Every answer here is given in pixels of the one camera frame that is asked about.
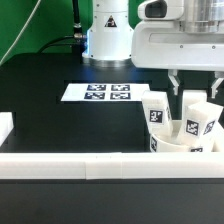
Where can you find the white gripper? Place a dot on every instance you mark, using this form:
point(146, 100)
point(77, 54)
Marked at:
point(163, 45)

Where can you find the white round stool seat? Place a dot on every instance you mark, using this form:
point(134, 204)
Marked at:
point(169, 144)

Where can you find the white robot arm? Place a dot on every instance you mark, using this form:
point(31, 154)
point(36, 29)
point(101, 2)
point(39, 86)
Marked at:
point(109, 39)

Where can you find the white marker sheet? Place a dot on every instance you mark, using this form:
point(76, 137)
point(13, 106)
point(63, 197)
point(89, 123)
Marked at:
point(104, 92)

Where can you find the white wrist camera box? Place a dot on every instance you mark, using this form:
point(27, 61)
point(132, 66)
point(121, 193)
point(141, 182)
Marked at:
point(161, 9)

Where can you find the white front fence wall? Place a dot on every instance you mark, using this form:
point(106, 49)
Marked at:
point(88, 166)

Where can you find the white fence wall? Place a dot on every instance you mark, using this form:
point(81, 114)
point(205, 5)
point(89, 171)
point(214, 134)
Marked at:
point(6, 125)
point(88, 166)

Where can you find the white left fence wall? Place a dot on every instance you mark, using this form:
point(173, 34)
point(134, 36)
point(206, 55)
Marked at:
point(6, 125)

